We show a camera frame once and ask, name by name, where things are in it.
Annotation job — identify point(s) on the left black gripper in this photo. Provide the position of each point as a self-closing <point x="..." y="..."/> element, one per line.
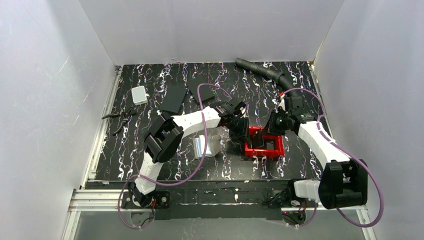
<point x="238" y="126"/>

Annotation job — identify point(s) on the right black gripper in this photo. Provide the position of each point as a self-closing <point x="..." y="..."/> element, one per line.
<point x="273" y="124"/>

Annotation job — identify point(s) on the red plastic bin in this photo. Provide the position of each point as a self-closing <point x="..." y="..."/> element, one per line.
<point x="263" y="145"/>

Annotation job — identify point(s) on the grey leather card holder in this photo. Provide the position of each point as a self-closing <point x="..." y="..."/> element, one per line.
<point x="213" y="146"/>

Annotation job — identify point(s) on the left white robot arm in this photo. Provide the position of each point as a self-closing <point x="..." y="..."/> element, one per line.
<point x="166" y="133"/>

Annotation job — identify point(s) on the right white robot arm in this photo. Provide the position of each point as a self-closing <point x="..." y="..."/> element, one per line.
<point x="343" y="182"/>

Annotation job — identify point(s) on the black flat box right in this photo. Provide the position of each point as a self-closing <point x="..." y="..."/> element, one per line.
<point x="206" y="94"/>

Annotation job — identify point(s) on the black flat box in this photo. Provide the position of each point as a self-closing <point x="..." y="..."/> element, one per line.
<point x="206" y="94"/>
<point x="173" y="99"/>

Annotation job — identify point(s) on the black flat box left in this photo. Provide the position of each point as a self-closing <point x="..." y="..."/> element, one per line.
<point x="173" y="99"/>

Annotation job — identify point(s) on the white square box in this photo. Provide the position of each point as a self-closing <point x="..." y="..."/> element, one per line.
<point x="139" y="95"/>

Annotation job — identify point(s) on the black pliers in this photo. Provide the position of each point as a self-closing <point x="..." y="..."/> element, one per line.
<point x="123" y="117"/>

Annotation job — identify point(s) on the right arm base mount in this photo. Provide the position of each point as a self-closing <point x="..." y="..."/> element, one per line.
<point x="302" y="210"/>

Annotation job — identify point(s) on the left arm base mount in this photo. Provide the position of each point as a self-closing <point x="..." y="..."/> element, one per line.
<point x="154" y="200"/>

